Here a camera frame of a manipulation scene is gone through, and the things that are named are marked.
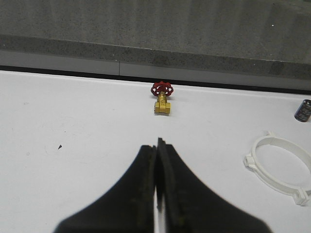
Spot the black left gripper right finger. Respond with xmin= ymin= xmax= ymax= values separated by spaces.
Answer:
xmin=155 ymin=138 xmax=271 ymax=233

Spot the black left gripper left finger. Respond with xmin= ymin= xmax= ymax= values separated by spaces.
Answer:
xmin=55 ymin=146 xmax=156 ymax=233

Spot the brass valve red handwheel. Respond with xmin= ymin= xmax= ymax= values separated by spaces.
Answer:
xmin=151 ymin=81 xmax=174 ymax=114

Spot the black cylindrical capacitor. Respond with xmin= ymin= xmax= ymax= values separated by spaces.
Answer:
xmin=294 ymin=99 xmax=311 ymax=122

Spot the grey stone ledge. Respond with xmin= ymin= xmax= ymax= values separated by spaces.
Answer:
xmin=0 ymin=0 xmax=311 ymax=80

